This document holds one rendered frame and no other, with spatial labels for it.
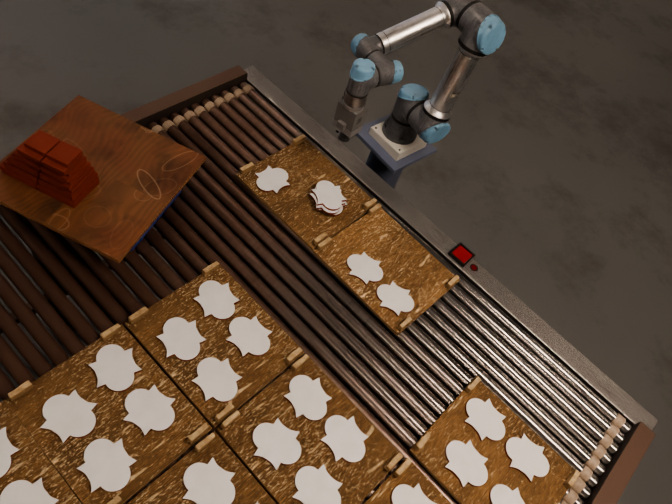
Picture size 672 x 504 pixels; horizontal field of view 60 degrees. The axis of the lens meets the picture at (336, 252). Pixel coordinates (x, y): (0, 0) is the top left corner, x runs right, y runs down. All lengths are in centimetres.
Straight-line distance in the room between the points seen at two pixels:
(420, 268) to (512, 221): 180
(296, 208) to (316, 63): 231
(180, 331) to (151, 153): 63
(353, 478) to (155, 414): 57
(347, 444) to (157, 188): 99
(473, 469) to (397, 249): 78
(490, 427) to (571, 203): 253
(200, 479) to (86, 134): 117
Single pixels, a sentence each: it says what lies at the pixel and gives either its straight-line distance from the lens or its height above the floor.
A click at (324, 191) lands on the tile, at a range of 215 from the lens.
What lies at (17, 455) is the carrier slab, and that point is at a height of 94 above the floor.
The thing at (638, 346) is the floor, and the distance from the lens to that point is 380.
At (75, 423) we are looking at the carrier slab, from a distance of 173.
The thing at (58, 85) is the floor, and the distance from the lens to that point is 392.
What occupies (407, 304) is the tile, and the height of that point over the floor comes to 95.
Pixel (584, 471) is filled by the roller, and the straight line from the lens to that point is 208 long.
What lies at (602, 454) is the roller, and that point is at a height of 92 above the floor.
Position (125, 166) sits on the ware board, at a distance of 205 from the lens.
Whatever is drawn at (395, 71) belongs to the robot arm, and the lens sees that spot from 204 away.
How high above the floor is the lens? 257
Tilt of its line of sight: 53 degrees down
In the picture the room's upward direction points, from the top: 22 degrees clockwise
